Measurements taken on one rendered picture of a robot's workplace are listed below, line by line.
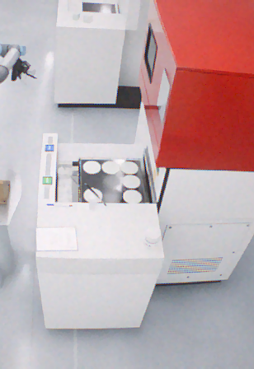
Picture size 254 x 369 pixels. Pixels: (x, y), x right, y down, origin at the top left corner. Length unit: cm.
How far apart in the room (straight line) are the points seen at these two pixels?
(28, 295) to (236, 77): 204
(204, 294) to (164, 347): 54
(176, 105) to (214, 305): 173
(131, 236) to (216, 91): 83
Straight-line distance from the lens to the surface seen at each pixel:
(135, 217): 221
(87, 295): 238
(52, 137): 261
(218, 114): 194
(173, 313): 304
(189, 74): 177
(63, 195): 239
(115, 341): 289
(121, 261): 208
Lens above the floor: 268
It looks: 47 degrees down
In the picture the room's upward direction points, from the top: 10 degrees clockwise
